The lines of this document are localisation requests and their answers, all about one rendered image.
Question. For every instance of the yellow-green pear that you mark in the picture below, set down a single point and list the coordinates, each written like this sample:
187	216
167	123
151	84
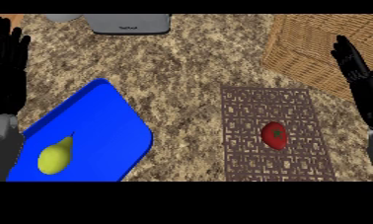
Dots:
55	159

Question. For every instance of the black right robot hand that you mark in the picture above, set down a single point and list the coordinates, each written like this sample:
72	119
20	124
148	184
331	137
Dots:
358	70

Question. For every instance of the brown patterned placemat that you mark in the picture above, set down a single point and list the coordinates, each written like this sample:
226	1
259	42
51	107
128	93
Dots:
275	135

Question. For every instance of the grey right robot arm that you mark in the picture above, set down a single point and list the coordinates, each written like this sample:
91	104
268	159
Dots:
371	149

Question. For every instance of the red tomato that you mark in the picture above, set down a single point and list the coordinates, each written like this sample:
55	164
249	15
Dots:
275	135

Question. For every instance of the blue cutting board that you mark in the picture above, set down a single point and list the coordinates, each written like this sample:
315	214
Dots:
88	135

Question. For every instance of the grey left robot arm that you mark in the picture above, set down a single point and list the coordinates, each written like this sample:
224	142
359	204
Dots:
10	142

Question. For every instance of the wicker basket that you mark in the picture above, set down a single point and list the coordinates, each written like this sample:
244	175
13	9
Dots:
321	50

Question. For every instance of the pale grey round object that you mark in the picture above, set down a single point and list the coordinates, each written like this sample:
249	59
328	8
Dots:
63	17

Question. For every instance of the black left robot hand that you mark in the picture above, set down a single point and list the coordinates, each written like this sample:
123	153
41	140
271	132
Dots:
11	70

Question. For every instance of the grey appliance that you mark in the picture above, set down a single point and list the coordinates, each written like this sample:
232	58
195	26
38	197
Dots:
129	23

